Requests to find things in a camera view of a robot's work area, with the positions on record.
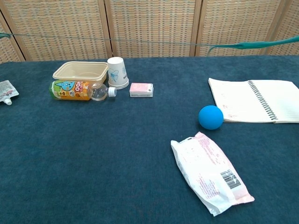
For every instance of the pink tissue pack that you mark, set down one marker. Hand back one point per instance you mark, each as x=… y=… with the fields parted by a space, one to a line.
x=141 y=89

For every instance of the teal stick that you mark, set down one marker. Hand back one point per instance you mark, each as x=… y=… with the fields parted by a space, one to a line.
x=247 y=45

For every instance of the bamboo folding screen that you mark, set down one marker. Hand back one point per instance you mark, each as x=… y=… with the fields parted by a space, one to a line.
x=151 y=21

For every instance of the white pink wipes pack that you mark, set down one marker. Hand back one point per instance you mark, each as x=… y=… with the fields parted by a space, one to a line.
x=208 y=170

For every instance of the white paper cup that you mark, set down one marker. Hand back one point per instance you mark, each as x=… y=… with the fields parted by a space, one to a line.
x=116 y=72

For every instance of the beige food container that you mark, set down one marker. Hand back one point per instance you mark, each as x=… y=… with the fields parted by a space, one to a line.
x=79 y=70

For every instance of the dark blue table cloth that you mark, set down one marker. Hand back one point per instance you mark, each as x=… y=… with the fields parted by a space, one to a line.
x=105 y=151

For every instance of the blue ball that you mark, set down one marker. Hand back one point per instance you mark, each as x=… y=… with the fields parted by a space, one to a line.
x=211 y=117

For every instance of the open spiral notebook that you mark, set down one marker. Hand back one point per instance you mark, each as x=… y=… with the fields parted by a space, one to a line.
x=238 y=100

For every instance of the orange drink bottle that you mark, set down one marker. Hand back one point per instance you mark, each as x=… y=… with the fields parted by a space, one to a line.
x=70 y=91

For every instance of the silver spout pouch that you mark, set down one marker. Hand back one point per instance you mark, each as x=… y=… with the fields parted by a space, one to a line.
x=8 y=89

